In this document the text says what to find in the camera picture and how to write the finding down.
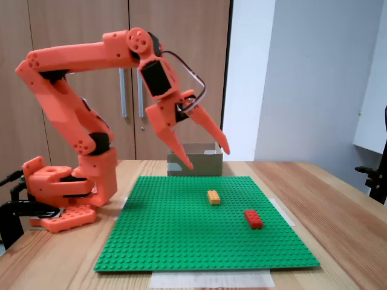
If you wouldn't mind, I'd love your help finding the gripper motor cable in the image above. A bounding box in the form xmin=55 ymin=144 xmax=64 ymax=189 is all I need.
xmin=160 ymin=50 xmax=208 ymax=114

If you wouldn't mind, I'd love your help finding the green lego baseplate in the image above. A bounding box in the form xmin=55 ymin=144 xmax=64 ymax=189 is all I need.
xmin=93 ymin=176 xmax=321 ymax=273

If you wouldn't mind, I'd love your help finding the red lego block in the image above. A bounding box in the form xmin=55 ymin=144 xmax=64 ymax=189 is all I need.
xmin=244 ymin=210 xmax=264 ymax=230

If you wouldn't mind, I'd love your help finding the brown cardboard box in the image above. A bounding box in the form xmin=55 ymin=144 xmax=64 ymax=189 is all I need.
xmin=167 ymin=142 xmax=224 ymax=178

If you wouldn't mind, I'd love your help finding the black power cable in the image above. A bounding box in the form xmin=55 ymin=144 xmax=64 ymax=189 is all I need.
xmin=0 ymin=170 xmax=25 ymax=187

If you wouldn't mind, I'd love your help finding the brown wooden cabinet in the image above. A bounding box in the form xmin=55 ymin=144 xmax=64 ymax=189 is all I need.
xmin=0 ymin=0 xmax=234 ymax=202

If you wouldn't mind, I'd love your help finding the white board panel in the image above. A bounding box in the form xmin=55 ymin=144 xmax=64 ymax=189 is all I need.
xmin=353 ymin=0 xmax=387 ymax=155

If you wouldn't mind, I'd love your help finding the silver cabinet handle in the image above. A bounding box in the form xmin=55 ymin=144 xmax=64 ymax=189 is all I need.
xmin=136 ymin=69 xmax=145 ymax=119
xmin=119 ymin=68 xmax=129 ymax=119

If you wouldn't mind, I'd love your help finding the black table clamp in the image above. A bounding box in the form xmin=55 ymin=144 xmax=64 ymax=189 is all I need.
xmin=0 ymin=181 xmax=61 ymax=251

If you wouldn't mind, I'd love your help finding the black chair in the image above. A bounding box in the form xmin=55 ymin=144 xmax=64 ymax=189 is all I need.
xmin=354 ymin=105 xmax=387 ymax=207

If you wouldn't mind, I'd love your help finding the yellow lego block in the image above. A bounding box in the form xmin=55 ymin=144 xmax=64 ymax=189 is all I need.
xmin=207 ymin=189 xmax=222 ymax=207

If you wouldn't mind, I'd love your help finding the wide masking tape strip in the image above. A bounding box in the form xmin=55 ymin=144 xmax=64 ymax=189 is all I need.
xmin=149 ymin=269 xmax=276 ymax=289

